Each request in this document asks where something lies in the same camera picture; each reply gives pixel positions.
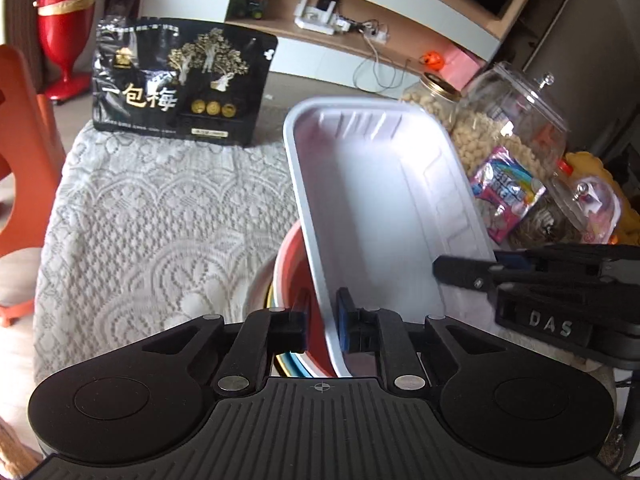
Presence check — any red white plastic tray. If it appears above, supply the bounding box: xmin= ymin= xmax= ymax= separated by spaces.
xmin=283 ymin=96 xmax=498 ymax=376

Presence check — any tall white bowl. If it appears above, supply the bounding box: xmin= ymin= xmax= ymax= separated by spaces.
xmin=242 ymin=255 xmax=277 ymax=318

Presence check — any blue enamel bowl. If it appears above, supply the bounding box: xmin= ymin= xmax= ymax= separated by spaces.
xmin=276 ymin=353 xmax=310 ymax=378

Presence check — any glass sunflower seed jar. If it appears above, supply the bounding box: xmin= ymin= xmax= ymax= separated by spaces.
xmin=508 ymin=177 xmax=582 ymax=248

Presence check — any yellow plush toy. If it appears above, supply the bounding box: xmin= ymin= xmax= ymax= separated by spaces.
xmin=565 ymin=152 xmax=640 ymax=246

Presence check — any pink marshmallow bag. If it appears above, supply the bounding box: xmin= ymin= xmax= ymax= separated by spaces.
xmin=470 ymin=146 xmax=546 ymax=244

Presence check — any large glass peanut jar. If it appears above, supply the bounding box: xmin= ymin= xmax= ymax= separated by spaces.
xmin=450 ymin=62 xmax=570 ymax=181

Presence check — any small peanut jar gold lid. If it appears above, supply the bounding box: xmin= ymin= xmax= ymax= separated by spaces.
xmin=400 ymin=73 xmax=461 ymax=131

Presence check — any black snack bag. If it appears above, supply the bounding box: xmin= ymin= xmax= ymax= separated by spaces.
xmin=92 ymin=16 xmax=278 ymax=146

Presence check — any orange pumpkin toy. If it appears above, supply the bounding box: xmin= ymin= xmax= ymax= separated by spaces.
xmin=419 ymin=51 xmax=446 ymax=72

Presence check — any white power strip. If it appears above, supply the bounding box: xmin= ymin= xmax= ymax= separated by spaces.
xmin=367 ymin=28 xmax=390 ymax=44

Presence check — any orange bear-shaped chair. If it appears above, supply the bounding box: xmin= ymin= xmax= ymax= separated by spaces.
xmin=0 ymin=43 xmax=68 ymax=328

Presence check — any white wood tv cabinet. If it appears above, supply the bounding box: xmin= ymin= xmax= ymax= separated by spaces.
xmin=139 ymin=0 xmax=527 ymax=96

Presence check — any white wifi router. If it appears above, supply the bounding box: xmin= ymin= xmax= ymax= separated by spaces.
xmin=294 ymin=0 xmax=336 ymax=36

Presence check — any green toy tractor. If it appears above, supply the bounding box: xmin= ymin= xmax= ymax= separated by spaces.
xmin=230 ymin=0 xmax=269 ymax=20

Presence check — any red trash bin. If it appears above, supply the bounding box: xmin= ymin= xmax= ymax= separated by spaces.
xmin=32 ymin=0 xmax=96 ymax=104

